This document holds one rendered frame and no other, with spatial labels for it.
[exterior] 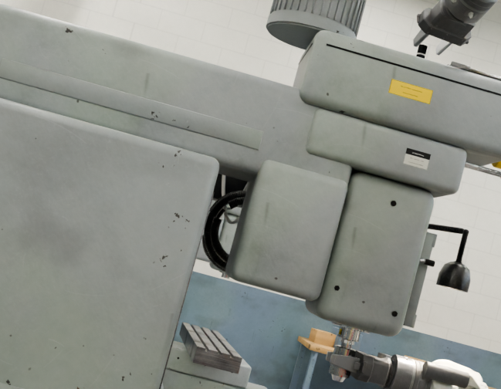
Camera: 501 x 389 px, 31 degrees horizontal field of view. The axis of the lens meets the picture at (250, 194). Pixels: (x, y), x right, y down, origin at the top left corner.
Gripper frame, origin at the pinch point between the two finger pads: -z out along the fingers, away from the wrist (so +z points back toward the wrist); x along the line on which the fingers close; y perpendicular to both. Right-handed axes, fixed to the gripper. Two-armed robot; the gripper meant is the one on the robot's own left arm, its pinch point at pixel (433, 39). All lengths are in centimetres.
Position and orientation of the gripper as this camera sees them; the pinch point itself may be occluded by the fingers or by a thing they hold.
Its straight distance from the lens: 202.9
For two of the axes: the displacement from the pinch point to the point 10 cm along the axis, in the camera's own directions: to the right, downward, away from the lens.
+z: 3.9, -4.8, -7.8
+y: 0.7, -8.3, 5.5
